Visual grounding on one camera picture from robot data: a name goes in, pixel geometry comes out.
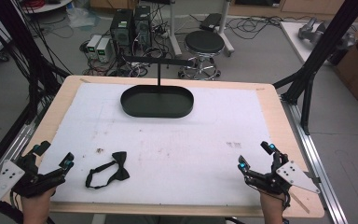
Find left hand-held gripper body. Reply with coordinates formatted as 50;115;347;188
0;152;67;207

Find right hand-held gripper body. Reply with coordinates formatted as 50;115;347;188
245;152;321;196

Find black bow tie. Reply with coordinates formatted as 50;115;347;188
85;150;131;190

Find black stand with oval base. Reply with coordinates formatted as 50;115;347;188
119;55;196;119

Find person's left hand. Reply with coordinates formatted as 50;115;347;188
21;186;57;222

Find person's right hand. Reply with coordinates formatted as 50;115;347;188
258;189;286;224

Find white table mat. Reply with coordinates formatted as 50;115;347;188
38;81;276;208

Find white floor platform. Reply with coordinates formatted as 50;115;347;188
279;21;358;67

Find computer towers on floor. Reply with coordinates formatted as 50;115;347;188
79;3;189;78

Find white bench power supply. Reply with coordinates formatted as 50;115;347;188
95;36;113;64
86;34;103;61

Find black round stool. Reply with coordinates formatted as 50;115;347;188
177;29;227;81

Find grey robot device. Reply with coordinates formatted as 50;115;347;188
296;16;328;47

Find white desk leg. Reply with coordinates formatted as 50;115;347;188
216;0;236;58
167;0;184;58

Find clear plastic bag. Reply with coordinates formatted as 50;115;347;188
65;5;103;31

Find black power adapter box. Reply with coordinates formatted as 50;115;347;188
199;12;224;33

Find round white table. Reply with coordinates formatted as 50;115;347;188
21;0;75;15

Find black computer tower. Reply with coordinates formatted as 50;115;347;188
132;5;153;51
109;7;135;58

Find aluminium rail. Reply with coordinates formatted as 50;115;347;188
0;120;43;210
279;94;350;224

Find black metal frame stand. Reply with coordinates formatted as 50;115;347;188
0;0;73;188
272;0;358;136

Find tangle of black floor cables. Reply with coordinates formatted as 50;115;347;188
189;12;316;41

